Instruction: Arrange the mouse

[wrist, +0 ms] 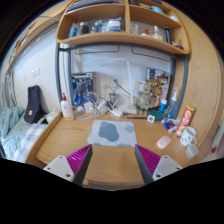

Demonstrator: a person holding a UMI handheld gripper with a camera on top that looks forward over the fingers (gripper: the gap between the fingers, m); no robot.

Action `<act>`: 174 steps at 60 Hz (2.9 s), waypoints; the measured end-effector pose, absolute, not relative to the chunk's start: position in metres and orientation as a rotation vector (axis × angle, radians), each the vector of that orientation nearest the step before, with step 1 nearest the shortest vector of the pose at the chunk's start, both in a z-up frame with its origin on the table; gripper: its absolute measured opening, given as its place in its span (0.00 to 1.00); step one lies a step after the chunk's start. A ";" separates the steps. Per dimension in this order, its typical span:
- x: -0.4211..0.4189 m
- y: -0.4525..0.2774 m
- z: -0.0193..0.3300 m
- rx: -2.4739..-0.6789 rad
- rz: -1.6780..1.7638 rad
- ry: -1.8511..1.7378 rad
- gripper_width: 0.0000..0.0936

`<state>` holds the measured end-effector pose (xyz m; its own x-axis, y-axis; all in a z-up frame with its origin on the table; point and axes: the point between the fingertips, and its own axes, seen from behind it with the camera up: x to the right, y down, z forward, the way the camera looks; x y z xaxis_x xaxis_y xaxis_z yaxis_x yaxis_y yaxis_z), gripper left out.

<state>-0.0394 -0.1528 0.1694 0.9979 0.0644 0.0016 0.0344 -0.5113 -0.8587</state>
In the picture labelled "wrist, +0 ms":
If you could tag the white bottle with red cap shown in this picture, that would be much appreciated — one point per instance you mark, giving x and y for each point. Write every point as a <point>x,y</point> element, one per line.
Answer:
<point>67,110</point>

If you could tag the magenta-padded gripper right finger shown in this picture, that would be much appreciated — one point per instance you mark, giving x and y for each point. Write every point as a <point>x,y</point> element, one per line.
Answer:
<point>150,161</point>

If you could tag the grey metal bed frame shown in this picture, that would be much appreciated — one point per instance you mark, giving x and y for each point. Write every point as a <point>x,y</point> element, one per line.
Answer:
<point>58,73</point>

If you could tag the small white charger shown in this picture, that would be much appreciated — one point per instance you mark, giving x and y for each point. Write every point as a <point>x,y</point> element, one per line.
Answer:
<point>88,107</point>

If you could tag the black bag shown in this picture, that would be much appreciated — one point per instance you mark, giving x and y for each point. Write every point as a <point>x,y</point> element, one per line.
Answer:
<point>33,105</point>

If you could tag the light blue blanket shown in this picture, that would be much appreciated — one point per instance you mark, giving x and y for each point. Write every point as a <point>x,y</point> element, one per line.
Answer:
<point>10,121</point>

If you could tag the white wall-mounted box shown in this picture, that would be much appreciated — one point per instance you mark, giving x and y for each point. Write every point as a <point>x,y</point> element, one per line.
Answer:
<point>140,85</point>

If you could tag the steel cup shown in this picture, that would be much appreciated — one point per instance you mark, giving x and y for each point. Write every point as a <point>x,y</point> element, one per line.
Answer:
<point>114,99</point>

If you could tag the small white square clock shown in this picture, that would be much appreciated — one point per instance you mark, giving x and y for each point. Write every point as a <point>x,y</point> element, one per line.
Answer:
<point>151,118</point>

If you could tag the pink computer mouse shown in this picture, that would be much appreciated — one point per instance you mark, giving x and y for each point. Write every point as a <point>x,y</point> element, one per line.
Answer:
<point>163,142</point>

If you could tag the white mug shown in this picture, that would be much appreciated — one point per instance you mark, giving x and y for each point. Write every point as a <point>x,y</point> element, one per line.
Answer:
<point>187,136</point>

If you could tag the blue robot model box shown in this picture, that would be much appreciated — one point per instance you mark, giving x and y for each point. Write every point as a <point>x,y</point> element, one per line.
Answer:
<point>81,86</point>

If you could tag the large white charger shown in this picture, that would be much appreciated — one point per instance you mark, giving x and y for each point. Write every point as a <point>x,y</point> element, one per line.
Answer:
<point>102,107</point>

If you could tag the small white cup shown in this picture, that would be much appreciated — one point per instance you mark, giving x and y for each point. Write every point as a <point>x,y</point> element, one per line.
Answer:
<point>191,151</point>

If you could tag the wooden shelf unit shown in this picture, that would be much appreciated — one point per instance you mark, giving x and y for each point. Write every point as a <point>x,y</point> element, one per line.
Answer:
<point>123,38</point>

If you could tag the white wall outlet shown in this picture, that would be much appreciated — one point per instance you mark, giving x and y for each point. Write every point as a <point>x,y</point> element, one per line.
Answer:
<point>106,83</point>

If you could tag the small blue white-capped bottle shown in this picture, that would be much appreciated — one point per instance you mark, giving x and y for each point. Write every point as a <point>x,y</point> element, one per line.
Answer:
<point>163,106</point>

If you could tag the red chip can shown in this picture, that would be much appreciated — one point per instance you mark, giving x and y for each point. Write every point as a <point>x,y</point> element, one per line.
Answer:
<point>185,121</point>

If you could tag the grey blue-cloud mouse pad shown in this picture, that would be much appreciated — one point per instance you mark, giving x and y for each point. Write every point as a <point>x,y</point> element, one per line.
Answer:
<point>111,133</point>

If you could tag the black ruler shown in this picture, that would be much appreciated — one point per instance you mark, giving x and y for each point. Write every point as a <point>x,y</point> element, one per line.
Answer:
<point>136,117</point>

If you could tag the white desk lamp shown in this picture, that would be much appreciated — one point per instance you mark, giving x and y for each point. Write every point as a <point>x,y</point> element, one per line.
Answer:
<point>129,83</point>

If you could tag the colourful figure picture box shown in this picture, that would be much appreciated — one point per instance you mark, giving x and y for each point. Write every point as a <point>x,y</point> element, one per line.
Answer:
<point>160,80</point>

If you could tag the blue translucent spray bottle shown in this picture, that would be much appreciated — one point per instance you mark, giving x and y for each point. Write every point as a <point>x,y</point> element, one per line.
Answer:
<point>172,106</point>

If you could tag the blue snack packet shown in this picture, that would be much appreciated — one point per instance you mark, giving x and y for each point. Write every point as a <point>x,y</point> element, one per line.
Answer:
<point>170,125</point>

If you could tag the blue plaid bed sheet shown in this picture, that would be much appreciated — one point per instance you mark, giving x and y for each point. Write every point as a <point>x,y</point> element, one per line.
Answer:
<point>28,136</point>

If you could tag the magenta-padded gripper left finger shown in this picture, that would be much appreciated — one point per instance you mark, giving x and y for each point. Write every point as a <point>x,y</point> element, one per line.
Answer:
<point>78,161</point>

